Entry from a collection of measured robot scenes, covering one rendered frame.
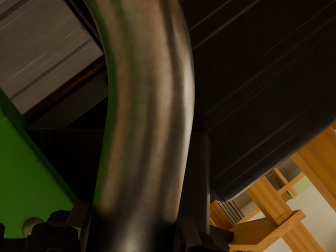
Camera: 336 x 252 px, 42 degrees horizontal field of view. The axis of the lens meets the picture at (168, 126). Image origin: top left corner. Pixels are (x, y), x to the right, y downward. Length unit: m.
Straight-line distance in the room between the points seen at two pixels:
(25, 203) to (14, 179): 0.01
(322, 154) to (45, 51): 0.60
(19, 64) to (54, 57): 0.07
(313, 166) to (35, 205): 0.82
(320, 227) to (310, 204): 0.51
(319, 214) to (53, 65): 9.29
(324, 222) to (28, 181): 9.74
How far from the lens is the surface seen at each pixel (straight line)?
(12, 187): 0.21
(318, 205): 9.89
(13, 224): 0.22
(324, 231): 9.90
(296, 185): 9.21
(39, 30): 0.67
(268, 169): 0.27
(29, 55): 0.71
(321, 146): 0.99
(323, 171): 0.99
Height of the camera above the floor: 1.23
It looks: 11 degrees down
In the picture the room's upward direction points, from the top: 143 degrees clockwise
